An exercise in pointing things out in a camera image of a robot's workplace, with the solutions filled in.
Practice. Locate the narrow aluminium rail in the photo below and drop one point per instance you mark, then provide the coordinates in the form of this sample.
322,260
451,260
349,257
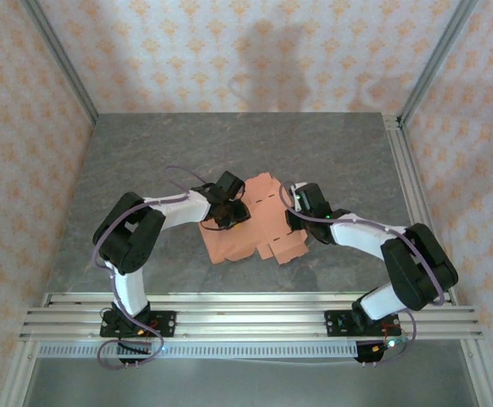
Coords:
250,299

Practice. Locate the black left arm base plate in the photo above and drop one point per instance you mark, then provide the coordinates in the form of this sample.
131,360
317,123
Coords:
167,323

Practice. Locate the orange paper box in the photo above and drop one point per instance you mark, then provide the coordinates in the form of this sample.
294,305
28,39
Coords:
263,212

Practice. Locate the wide aluminium mounting beam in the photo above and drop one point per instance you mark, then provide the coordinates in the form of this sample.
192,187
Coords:
250,324

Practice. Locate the aluminium frame post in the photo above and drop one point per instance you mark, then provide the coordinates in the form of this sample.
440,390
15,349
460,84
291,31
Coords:
437,59
59,59

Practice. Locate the black left controller board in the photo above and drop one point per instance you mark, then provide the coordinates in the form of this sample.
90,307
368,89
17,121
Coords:
133,348

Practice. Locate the aluminium side rail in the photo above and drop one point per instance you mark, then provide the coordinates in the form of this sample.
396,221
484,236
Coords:
403,161

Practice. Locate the grey metal sheet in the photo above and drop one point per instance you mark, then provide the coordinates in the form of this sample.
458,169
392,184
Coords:
250,386

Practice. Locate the aluminium frame leg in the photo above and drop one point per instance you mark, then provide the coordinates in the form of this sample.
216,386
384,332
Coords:
17,377
481,377

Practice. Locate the black right controller board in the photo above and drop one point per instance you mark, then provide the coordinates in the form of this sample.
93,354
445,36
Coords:
373,354

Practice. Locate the black controller board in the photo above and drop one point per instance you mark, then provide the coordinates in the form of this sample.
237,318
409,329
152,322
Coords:
133,348
373,354

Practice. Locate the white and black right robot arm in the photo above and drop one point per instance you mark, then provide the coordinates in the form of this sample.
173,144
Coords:
356,237

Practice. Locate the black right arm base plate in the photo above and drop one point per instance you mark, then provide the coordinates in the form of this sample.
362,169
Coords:
335,322

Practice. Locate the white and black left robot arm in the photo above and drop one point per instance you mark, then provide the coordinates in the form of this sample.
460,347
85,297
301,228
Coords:
127,288

